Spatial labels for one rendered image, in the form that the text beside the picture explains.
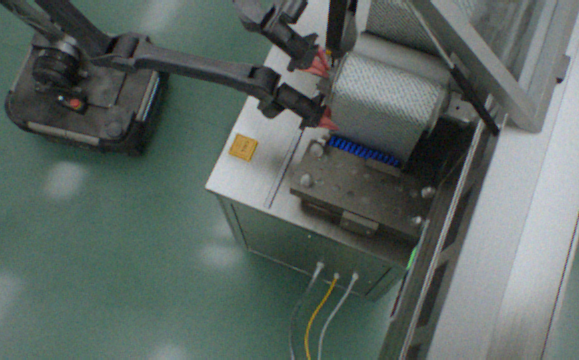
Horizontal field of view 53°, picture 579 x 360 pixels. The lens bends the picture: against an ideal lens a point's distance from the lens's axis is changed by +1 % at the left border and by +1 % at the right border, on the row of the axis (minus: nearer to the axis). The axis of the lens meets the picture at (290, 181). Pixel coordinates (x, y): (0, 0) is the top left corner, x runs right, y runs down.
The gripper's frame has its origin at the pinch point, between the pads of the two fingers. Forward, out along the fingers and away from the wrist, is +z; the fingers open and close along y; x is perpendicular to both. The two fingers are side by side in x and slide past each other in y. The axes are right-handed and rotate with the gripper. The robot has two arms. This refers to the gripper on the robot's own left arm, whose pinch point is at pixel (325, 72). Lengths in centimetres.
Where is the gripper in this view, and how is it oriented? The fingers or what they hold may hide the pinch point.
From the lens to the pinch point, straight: 151.4
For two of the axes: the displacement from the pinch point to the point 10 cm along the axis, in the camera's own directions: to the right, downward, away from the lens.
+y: -3.7, 8.8, -2.9
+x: 5.9, -0.1, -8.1
